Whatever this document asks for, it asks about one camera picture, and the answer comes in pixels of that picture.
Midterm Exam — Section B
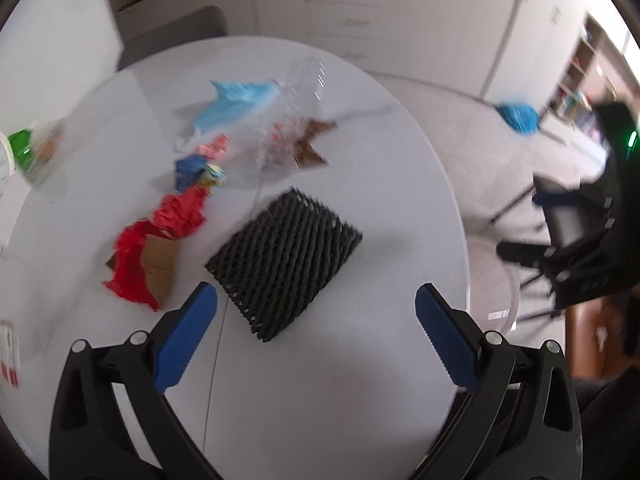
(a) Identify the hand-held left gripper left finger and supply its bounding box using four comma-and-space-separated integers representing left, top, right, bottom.
48, 281, 223, 480

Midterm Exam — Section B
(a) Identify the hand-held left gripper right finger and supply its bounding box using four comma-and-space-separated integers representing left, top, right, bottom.
412, 282, 583, 480

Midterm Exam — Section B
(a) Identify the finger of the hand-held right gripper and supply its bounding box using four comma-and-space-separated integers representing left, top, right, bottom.
496, 240, 601, 283
531, 174, 613, 248

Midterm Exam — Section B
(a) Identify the blue face mask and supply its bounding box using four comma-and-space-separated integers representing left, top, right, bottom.
192, 78, 281, 133

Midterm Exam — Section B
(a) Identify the black tripod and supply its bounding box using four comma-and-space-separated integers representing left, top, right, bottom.
487, 185, 566, 323

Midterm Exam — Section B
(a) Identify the brown cardboard piece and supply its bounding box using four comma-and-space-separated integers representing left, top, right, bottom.
141, 234, 182, 301

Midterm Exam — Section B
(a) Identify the blue mop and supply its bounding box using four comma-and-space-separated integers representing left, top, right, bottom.
480, 99, 611, 153

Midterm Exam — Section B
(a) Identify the red crumpled paper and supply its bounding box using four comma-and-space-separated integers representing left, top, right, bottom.
102, 187, 208, 311

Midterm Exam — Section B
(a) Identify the brown chair seat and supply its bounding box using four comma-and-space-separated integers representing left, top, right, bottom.
567, 295, 631, 381

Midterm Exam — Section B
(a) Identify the black foam net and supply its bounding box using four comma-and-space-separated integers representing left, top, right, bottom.
204, 186, 364, 343

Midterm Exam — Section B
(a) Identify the bookshelf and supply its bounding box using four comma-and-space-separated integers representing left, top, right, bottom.
550, 15, 640, 151

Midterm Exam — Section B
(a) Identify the white wardrobe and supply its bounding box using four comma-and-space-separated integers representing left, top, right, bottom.
470, 0, 591, 103

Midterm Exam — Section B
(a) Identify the blue crumpled wrapper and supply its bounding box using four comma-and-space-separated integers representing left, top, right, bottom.
174, 155, 228, 193

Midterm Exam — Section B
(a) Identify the red white packet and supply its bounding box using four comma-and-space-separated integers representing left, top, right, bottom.
0, 319, 21, 388

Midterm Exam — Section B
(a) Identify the dark cloth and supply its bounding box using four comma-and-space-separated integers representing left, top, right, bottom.
570, 375, 640, 480

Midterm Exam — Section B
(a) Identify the pink crumpled paper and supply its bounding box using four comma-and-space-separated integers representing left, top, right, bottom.
197, 133, 232, 161

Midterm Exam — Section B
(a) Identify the brown torn paper piece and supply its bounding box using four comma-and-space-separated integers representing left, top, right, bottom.
290, 117, 338, 168

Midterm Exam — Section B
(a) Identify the green-labelled clear jar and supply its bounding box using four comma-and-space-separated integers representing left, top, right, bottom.
7, 117, 68, 186

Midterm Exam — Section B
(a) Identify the white container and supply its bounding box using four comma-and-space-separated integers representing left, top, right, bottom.
0, 132, 18, 201

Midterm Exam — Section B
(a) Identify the white drawer cabinet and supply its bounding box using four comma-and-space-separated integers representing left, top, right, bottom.
305, 0, 476, 81

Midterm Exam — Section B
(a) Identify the grey chair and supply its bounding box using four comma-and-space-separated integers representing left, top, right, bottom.
117, 6, 231, 68

